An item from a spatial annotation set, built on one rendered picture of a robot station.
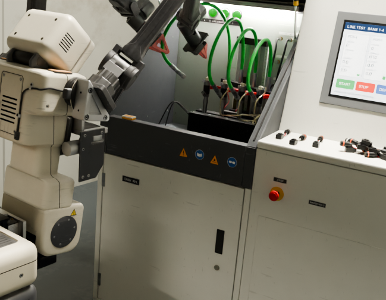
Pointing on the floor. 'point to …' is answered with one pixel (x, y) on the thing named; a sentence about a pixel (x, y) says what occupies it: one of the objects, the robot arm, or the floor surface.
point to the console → (320, 189)
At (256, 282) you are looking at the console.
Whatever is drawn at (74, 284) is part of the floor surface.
